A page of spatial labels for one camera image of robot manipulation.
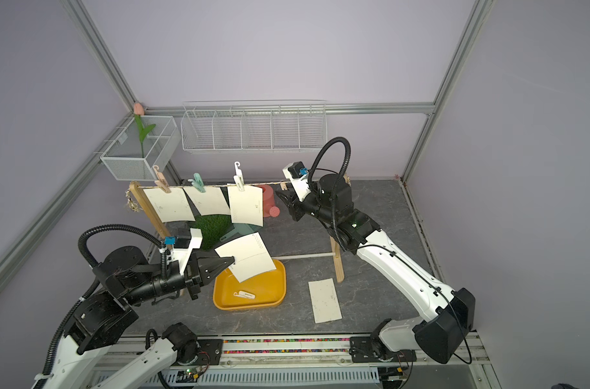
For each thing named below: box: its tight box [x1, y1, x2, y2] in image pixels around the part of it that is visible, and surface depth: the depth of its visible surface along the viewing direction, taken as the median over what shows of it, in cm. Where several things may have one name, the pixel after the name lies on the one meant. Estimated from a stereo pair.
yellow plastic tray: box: [212, 259, 287, 311], surface depth 84 cm
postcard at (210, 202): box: [182, 185, 231, 217], surface depth 65 cm
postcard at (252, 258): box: [214, 231, 277, 284], surface depth 55 cm
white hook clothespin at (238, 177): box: [233, 161, 245, 192], surface depth 61 cm
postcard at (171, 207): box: [142, 188, 196, 223], surface depth 66 cm
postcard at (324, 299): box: [307, 277, 343, 324], surface depth 85 cm
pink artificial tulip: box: [133, 102, 157, 159], surface depth 92 cm
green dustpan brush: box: [219, 222, 256, 242], surface depth 104 cm
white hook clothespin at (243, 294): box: [233, 290, 257, 300], surface depth 84 cm
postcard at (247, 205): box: [226, 184, 264, 227], surface depth 65 cm
